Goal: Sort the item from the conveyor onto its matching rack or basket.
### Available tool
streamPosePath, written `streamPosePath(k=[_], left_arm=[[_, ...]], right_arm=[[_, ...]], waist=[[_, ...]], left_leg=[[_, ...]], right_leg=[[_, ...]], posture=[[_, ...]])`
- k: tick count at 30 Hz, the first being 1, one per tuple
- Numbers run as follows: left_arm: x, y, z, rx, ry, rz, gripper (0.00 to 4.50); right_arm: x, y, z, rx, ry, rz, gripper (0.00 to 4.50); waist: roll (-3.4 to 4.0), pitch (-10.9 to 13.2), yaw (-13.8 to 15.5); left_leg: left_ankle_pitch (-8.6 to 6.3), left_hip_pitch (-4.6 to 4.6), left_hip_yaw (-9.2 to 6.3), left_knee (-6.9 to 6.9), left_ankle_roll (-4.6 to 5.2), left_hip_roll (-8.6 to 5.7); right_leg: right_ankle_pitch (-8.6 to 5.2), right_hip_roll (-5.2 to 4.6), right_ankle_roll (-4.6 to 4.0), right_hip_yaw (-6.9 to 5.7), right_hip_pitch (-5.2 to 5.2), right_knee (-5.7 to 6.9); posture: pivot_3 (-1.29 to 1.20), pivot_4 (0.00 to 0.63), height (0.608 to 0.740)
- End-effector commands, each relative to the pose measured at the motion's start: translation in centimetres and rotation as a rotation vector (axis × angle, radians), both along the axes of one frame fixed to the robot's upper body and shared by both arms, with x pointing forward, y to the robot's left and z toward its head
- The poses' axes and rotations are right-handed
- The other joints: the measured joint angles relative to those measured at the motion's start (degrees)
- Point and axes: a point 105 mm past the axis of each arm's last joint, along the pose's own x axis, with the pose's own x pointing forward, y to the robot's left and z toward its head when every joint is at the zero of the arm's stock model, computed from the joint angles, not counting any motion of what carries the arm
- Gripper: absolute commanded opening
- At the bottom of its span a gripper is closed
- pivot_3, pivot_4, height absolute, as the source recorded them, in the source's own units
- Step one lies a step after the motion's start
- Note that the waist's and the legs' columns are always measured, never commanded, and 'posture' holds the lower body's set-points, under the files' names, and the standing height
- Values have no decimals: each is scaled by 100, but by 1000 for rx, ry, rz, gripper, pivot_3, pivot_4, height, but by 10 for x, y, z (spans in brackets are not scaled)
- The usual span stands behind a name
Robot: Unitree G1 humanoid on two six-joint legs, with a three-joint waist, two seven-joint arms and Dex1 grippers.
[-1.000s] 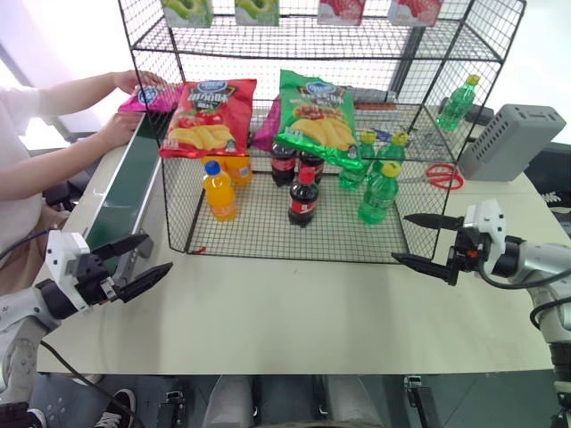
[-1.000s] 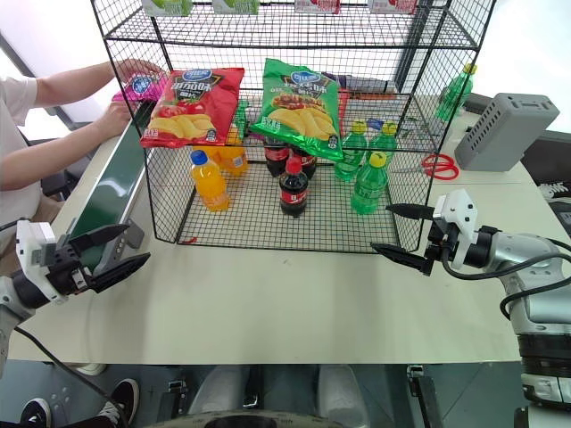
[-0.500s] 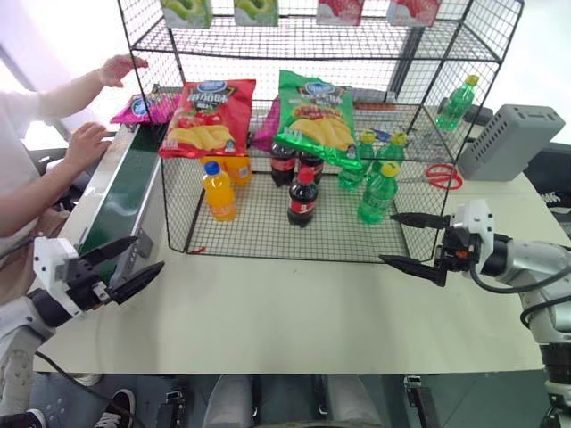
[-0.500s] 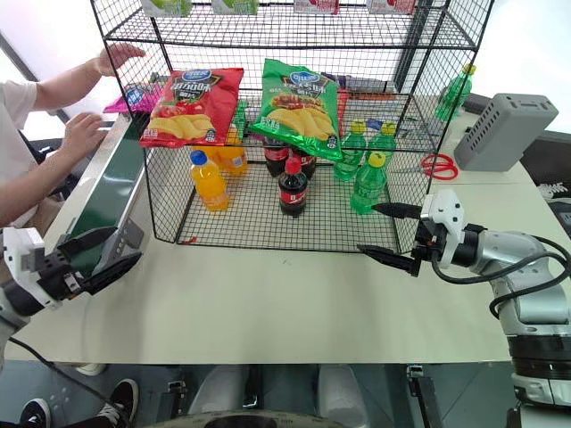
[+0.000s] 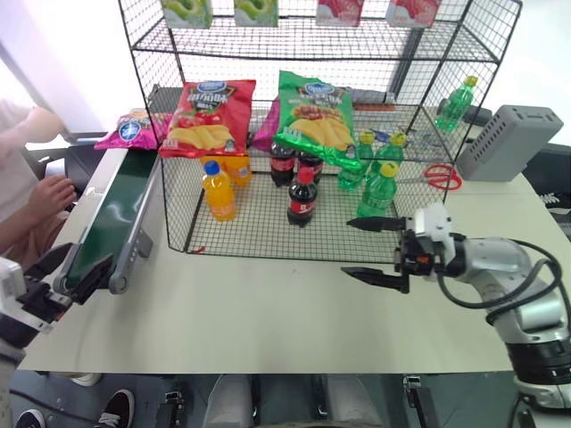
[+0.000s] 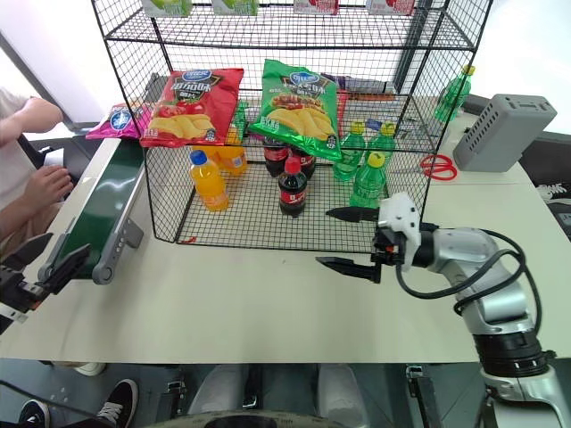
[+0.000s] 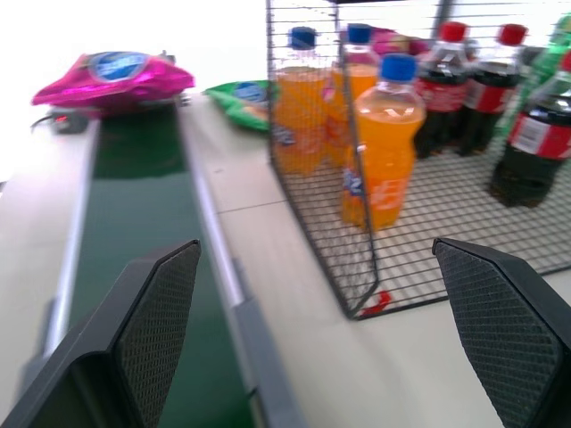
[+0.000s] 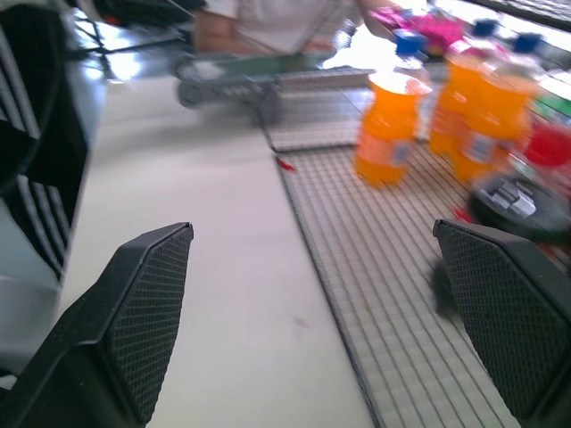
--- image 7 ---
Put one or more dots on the green conveyor belt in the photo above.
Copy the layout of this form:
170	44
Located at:
147	209

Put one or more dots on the green soda bottle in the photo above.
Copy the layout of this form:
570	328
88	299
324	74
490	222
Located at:
555	49

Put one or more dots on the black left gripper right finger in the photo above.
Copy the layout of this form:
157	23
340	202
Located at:
504	330

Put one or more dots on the magenta chip bag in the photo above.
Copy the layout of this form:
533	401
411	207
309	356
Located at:
113	82

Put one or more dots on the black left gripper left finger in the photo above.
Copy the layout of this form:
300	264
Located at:
143	339

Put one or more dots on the pink chip bag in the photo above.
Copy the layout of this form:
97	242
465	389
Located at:
397	42

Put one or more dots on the cola bottle red cap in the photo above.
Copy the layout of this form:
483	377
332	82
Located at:
490	89
444	89
535	142

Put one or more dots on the green chip bag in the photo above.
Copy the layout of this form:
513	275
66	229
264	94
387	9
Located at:
244	103

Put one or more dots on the orange soda bottle blue cap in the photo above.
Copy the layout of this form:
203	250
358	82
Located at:
299	111
357	67
386	147

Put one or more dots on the black conveyor control box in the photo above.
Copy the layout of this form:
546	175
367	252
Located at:
67	121

